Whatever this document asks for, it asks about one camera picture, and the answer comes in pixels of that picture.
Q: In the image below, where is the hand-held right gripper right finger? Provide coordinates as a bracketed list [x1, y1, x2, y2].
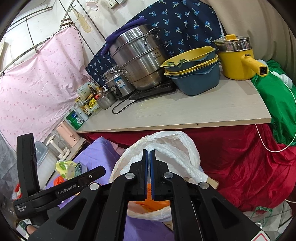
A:
[150, 149, 262, 241]

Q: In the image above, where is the purple cloth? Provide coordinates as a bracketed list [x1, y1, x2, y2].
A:
[100, 17, 149, 56]

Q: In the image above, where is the orange snack bag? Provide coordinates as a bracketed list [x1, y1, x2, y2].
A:
[128, 183, 173, 213]

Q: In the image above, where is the steel rice cooker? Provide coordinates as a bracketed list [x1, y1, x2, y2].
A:
[103, 65, 137, 100]

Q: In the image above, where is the yellow electric pot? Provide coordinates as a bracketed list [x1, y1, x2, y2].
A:
[212, 34, 269, 80]

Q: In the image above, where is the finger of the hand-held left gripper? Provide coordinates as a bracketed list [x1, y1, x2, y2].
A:
[17, 134, 40, 198]
[77, 167, 106, 186]

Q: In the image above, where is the clear green print packaging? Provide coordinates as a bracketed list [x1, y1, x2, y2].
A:
[250, 204, 296, 234]

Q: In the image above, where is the yellow strainer basin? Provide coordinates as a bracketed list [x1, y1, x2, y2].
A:
[164, 57, 220, 77]
[160, 46, 217, 69]

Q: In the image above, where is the green tin can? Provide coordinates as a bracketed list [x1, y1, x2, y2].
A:
[65, 109, 84, 130]

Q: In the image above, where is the black power cable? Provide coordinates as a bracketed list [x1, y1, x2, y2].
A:
[112, 97, 137, 115]

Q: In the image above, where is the purple blanket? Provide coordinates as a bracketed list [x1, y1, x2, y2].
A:
[42, 137, 174, 241]

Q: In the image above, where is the white cable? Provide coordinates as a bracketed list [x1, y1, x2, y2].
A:
[255, 70, 296, 153]

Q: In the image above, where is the small steel pot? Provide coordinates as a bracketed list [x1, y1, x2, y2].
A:
[97, 90, 117, 110]

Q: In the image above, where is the red plastic basin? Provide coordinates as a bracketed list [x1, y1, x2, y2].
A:
[11, 183, 24, 200]

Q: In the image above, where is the brown cardboard piece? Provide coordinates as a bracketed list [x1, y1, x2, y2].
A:
[183, 176, 219, 189]

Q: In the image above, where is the pink electric kettle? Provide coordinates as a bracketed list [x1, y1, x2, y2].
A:
[56, 122, 80, 149]

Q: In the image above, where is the navy printed cloth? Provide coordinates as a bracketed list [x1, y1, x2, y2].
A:
[85, 0, 224, 87]

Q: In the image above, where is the white power adapter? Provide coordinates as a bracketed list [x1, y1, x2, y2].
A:
[273, 70, 295, 88]

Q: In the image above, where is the yellow green snack wrapper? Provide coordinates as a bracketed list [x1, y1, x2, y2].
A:
[55, 161, 83, 180]

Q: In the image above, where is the black induction cooktop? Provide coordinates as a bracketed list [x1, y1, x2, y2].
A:
[128, 80, 177, 101]

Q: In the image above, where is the dish box with grey lid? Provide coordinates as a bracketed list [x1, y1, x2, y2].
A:
[35, 141, 58, 181]

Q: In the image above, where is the white glass kettle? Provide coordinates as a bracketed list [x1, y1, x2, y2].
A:
[46, 136, 70, 160]

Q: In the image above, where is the dark sauce bottle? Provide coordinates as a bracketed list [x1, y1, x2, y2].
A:
[81, 101, 93, 116]

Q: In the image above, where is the waste bin with white bag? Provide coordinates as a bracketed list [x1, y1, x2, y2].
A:
[109, 131, 210, 222]

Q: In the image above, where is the white power strip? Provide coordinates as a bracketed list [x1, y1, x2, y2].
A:
[105, 0, 128, 9]

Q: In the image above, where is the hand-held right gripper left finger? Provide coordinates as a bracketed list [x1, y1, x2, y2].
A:
[28, 149, 149, 241]

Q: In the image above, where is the pink dotted curtain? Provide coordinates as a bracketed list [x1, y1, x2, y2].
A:
[0, 25, 93, 158]

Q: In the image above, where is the blue plastic basin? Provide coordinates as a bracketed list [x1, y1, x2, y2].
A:
[170, 61, 221, 96]
[165, 47, 218, 72]

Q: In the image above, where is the beige curtain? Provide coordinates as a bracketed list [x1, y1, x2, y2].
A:
[206, 0, 296, 70]

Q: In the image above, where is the large steel steamer pot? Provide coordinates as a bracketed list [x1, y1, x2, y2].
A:
[109, 24, 172, 91]

